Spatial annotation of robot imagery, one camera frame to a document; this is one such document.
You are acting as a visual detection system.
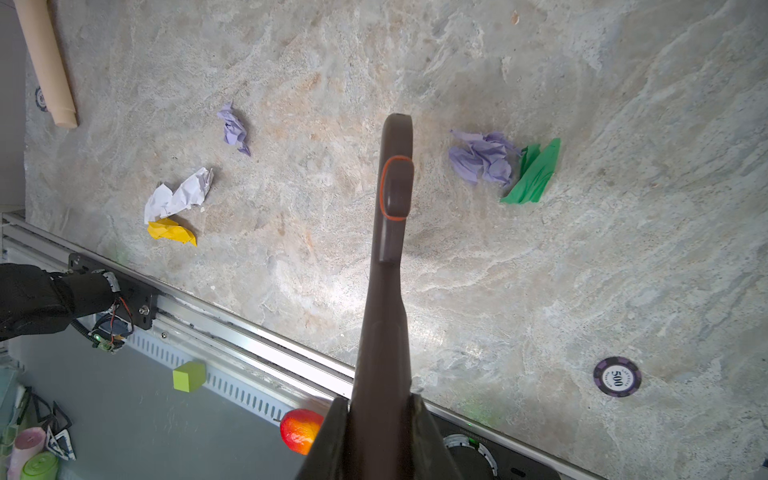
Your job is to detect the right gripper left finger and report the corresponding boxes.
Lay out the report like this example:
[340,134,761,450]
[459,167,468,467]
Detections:
[295,397,348,480]

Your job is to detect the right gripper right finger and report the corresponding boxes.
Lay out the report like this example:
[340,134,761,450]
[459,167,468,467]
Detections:
[409,394,462,480]

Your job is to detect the brown hand brush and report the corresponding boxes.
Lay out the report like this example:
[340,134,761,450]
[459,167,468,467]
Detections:
[344,113,415,479]

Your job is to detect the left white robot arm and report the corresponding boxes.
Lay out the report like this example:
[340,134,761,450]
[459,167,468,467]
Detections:
[1,263,120,341]

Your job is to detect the red yellow toy mango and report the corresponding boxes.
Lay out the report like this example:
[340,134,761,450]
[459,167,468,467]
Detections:
[279,409,324,456]

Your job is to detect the green foam cube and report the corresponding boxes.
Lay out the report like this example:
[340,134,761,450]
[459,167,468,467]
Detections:
[172,361,207,393]

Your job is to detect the left circuit board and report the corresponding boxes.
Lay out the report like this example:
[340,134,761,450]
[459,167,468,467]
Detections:
[89,314,134,353]

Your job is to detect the yellow paper scrap left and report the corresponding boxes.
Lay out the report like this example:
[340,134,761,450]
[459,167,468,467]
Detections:
[147,218,197,246]

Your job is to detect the white paper scrap long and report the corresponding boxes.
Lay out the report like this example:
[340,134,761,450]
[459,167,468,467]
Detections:
[167,168,214,215]

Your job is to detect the purple paper scrap right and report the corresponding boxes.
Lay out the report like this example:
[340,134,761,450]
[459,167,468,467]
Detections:
[448,130,522,187]

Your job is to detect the white paper scrap left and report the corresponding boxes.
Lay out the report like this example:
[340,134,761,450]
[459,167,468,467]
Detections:
[144,183,173,224]

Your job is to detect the green paper scrap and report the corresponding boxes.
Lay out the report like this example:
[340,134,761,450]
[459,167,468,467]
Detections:
[501,138,561,204]

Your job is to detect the small purple paper scrap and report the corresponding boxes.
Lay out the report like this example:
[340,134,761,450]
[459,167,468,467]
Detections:
[217,102,251,156]

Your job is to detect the beige wooden pestle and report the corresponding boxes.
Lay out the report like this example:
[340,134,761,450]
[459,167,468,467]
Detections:
[14,0,78,129]

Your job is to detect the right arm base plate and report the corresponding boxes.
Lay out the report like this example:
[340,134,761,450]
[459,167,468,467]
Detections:
[432,413,561,480]

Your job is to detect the aluminium rail frame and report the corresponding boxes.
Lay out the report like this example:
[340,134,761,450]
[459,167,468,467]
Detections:
[0,212,607,480]

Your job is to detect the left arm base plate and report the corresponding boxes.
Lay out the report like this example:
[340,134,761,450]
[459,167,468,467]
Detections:
[68,253,160,330]

